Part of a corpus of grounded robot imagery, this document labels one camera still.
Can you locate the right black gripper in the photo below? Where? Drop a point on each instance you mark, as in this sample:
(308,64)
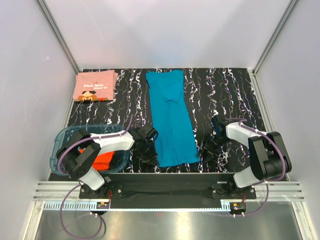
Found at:
(212,144)

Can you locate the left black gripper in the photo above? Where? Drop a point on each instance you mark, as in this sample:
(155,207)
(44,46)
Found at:
(145,149)

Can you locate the blue t-shirt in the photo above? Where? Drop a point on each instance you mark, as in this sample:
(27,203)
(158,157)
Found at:
(175,144)

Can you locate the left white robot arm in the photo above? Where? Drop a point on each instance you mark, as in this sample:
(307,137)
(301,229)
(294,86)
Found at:
(86,155)

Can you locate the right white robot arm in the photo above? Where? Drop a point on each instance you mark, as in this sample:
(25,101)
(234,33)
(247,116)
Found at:
(268,157)

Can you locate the clear blue plastic bin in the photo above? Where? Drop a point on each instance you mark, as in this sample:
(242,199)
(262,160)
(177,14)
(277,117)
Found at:
(116,164)

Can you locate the orange t-shirt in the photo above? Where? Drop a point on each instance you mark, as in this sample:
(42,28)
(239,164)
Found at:
(103,161)

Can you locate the right connector box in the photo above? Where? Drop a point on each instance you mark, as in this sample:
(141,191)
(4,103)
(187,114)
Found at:
(238,206)

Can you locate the connector box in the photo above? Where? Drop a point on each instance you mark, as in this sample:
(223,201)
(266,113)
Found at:
(103,205)
(238,206)

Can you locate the left connector box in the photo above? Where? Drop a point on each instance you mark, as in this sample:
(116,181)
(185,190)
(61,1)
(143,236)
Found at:
(103,205)

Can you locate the pink folded t-shirt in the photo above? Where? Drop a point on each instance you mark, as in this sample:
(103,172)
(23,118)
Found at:
(95,86)

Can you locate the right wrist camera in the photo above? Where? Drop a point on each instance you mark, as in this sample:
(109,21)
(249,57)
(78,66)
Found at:
(215,134)

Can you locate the right aluminium frame post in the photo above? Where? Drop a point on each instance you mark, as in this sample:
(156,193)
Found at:
(275,35)

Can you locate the aluminium frame post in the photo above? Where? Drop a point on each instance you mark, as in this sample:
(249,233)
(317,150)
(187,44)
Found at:
(275,35)
(57,34)

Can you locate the front aluminium rail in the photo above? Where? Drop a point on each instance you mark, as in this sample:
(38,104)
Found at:
(276,191)

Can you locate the left aluminium frame post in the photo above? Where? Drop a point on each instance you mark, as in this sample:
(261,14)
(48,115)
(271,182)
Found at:
(57,34)

